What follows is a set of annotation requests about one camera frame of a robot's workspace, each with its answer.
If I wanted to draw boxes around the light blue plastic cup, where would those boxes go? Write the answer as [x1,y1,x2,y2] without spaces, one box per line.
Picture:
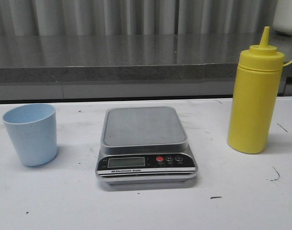
[2,103,57,166]

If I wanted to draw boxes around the white appliance on counter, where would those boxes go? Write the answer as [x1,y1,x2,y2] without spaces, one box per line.
[272,0,292,36]

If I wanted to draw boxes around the grey pleated curtain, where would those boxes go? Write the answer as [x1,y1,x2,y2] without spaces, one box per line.
[0,0,277,36]

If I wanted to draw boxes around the grey stone counter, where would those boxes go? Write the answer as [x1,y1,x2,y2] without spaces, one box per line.
[0,33,292,101]

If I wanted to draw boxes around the yellow squeeze bottle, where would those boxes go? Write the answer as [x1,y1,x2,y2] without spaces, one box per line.
[227,26,292,154]

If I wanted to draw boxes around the silver digital kitchen scale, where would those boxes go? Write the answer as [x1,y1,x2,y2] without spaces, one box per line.
[95,106,198,184]

